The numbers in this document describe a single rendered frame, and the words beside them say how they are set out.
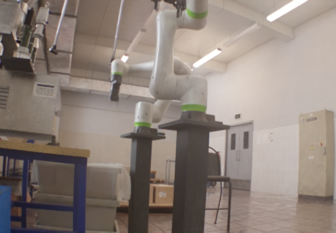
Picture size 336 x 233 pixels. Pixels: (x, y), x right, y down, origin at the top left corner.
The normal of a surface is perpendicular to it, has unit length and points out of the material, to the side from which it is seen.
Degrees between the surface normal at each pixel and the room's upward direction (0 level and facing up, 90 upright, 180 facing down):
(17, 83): 90
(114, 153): 90
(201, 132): 90
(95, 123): 90
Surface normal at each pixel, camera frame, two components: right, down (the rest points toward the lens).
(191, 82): -0.01, -0.20
